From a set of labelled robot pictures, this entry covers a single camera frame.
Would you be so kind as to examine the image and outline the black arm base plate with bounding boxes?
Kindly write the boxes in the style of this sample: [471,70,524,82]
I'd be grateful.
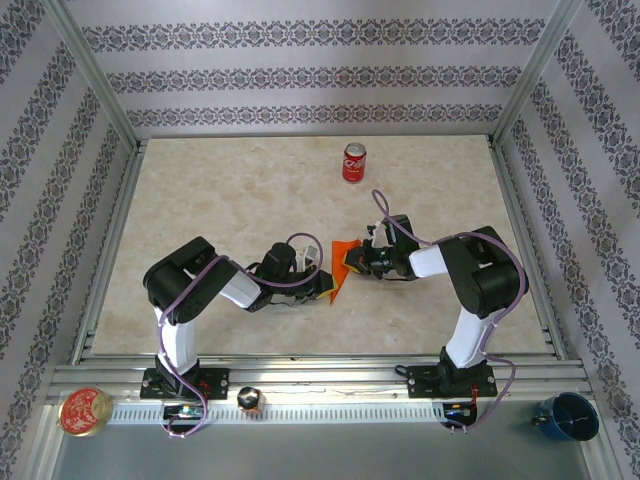
[139,368,231,400]
[407,364,498,400]

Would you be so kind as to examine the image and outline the red soda can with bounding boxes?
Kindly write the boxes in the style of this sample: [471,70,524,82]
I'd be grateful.
[341,142,370,185]

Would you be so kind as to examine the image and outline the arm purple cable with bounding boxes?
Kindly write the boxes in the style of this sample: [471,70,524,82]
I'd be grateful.
[157,232,324,440]
[371,188,530,435]

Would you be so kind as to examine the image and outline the aluminium mounting rail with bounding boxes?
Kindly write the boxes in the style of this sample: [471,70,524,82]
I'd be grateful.
[47,355,594,401]

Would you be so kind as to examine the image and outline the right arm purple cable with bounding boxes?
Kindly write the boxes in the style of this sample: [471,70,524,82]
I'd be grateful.
[371,188,530,435]

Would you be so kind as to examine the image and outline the orange cloth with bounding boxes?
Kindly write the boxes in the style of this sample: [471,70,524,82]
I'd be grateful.
[327,239,362,305]

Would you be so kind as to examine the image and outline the slotted white cable duct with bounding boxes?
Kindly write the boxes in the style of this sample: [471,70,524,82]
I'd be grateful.
[107,402,446,426]

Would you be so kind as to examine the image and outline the round red gold tin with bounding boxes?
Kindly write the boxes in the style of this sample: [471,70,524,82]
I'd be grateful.
[57,387,114,439]

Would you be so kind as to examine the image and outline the aluminium frame post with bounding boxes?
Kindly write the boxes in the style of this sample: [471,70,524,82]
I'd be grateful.
[492,0,586,146]
[42,0,142,149]

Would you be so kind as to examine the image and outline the small green circuit board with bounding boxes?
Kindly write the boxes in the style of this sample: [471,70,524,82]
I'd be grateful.
[443,401,479,422]
[160,403,207,421]

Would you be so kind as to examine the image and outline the blue enamel mug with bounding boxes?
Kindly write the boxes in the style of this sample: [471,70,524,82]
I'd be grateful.
[530,391,600,442]

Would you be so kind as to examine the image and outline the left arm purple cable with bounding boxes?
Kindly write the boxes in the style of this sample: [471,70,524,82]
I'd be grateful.
[157,232,324,440]

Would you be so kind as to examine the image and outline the aluminium side rail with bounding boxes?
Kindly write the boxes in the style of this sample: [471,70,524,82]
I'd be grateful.
[485,137,569,360]
[72,141,150,362]

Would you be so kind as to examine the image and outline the small black round knob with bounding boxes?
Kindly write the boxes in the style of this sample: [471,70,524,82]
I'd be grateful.
[236,385,264,414]

